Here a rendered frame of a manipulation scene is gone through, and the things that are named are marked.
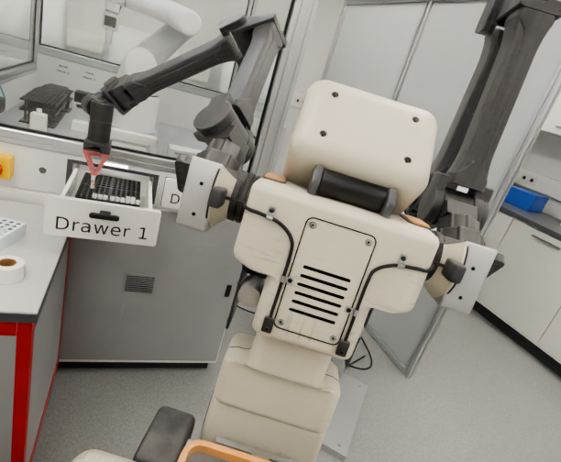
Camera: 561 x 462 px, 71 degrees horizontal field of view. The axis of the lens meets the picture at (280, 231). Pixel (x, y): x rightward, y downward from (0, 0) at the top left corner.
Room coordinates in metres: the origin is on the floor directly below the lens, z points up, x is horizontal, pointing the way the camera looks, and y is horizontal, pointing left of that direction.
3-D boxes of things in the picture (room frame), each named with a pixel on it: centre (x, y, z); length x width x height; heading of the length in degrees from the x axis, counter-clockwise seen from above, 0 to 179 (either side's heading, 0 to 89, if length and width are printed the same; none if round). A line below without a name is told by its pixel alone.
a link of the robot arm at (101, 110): (1.07, 0.56, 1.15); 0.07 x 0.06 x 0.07; 45
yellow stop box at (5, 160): (1.12, 0.90, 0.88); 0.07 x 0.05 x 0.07; 114
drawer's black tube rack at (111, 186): (1.16, 0.55, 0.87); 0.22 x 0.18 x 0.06; 24
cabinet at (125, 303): (1.73, 0.75, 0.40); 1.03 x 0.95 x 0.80; 114
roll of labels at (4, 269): (0.77, 0.59, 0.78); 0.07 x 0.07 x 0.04
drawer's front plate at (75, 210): (0.98, 0.47, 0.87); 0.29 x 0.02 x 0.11; 114
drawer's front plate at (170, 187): (1.40, 0.31, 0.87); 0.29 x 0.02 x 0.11; 114
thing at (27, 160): (1.73, 0.76, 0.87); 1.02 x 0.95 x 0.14; 114
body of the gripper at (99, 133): (1.06, 0.56, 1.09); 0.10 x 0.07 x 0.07; 24
